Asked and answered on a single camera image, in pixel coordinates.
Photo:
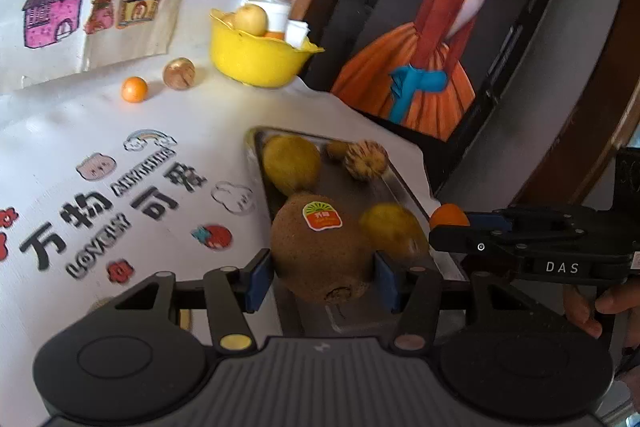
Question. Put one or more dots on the white tissue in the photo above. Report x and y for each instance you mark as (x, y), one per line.
(296, 33)

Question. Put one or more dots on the framed girl painting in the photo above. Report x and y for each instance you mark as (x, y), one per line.
(425, 37)

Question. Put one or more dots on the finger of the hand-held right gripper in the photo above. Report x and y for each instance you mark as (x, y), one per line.
(460, 241)
(530, 222)

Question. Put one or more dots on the person's right hand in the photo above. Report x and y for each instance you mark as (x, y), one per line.
(582, 312)

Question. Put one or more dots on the small brown fruit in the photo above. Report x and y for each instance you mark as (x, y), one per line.
(337, 150)

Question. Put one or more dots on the round tan fruit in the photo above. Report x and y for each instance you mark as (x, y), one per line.
(179, 74)

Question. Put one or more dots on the brown kiwi with sticker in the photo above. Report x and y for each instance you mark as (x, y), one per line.
(320, 254)

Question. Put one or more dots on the brown spiky fruit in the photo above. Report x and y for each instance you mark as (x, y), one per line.
(367, 160)

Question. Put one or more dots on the yellow-green pear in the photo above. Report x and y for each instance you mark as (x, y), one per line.
(291, 164)

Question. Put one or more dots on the oval yellow fruit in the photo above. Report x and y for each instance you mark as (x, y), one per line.
(392, 228)

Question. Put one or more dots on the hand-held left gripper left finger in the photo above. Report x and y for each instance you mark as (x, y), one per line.
(260, 281)

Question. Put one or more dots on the yellow plastic bowl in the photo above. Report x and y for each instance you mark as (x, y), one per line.
(250, 63)

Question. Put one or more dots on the pale yellow apple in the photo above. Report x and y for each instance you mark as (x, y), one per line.
(250, 19)

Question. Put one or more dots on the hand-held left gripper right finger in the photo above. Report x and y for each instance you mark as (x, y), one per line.
(387, 283)

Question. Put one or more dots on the white cup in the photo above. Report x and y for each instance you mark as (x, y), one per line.
(277, 13)

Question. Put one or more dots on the metal tray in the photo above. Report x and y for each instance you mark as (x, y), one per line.
(350, 189)

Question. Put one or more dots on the printed white tablecloth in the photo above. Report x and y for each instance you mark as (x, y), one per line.
(65, 132)

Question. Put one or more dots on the small orange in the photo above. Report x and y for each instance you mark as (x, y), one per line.
(447, 216)
(274, 36)
(134, 90)

